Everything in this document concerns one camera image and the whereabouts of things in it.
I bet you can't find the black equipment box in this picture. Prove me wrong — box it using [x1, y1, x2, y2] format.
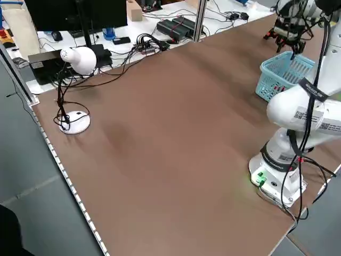
[28, 50, 74, 86]

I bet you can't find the black keyboard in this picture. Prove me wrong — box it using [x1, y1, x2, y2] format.
[69, 28, 100, 38]

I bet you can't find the aluminium frame rail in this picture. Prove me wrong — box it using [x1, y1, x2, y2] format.
[0, 42, 40, 105]

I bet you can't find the black computer monitor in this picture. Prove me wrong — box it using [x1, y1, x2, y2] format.
[23, 0, 129, 49]

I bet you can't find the wooden block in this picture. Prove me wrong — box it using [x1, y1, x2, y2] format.
[126, 0, 143, 22]

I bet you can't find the cable hub with plugs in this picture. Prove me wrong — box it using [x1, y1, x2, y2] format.
[136, 33, 171, 55]

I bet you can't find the blue plastic basket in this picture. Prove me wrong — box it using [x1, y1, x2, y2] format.
[255, 51, 315, 103]

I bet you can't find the aluminium frame post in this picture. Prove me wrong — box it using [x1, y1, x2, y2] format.
[193, 0, 209, 43]

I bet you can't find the black power brick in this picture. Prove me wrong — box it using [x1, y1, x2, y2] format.
[172, 15, 205, 37]
[156, 19, 191, 42]

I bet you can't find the black rounded object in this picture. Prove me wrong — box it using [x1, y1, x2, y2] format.
[0, 204, 36, 256]

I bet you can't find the white desk lamp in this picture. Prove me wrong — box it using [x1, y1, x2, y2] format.
[54, 46, 98, 134]

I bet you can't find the small blue box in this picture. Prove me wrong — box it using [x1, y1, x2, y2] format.
[103, 27, 117, 41]

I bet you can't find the black lamp cable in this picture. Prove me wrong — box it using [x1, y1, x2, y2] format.
[53, 50, 164, 132]

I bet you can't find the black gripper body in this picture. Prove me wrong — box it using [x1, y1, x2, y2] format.
[274, 20, 307, 45]

